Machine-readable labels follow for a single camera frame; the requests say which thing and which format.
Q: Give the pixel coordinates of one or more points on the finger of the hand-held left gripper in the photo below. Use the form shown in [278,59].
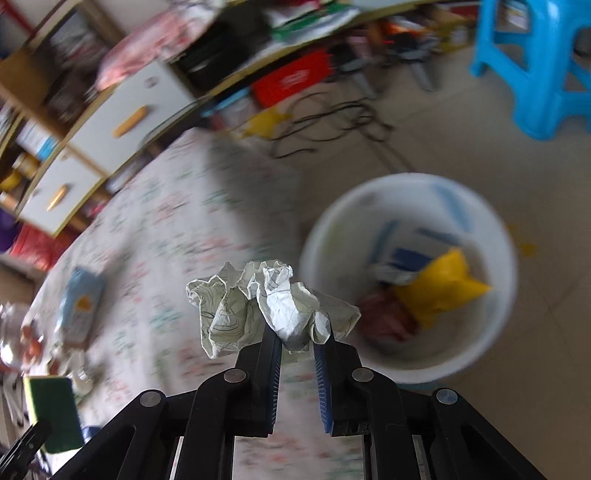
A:
[27,445]

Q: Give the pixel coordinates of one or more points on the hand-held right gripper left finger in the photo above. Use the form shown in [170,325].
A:
[265,383]

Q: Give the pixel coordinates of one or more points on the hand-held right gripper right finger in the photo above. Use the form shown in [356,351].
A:
[323,383]

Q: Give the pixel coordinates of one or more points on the green and yellow sponge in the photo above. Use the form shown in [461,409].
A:
[53,410]

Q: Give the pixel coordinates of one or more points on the printed paper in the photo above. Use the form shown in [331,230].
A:
[240,304]

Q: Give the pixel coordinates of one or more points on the red drink can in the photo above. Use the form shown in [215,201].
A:
[388,318]

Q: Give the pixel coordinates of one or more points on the light blue carton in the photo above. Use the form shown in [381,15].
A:
[82,304]

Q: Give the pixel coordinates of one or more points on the yellow snack packet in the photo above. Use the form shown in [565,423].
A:
[443,286]

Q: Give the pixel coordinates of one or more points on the white plastic wastebasket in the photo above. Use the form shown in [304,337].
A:
[485,332]

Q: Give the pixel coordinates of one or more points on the clear bag with tomatoes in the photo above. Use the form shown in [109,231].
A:
[30,341]

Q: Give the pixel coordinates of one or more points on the red bag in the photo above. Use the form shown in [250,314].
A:
[37,249]

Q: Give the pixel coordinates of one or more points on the purple hat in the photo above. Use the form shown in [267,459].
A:
[7,230]

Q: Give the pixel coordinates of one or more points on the red flat box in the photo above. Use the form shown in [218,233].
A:
[295,78]

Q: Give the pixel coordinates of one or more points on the black box device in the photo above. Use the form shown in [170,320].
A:
[221,50]

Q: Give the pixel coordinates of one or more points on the pink floral cloth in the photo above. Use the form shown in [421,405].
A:
[147,41]

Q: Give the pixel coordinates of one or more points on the green and white packet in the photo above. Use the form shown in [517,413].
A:
[314,21]

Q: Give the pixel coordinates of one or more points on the wooden shelf cabinet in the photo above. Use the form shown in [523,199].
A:
[41,69]

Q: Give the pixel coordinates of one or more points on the blue plastic stool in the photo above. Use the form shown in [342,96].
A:
[535,69]

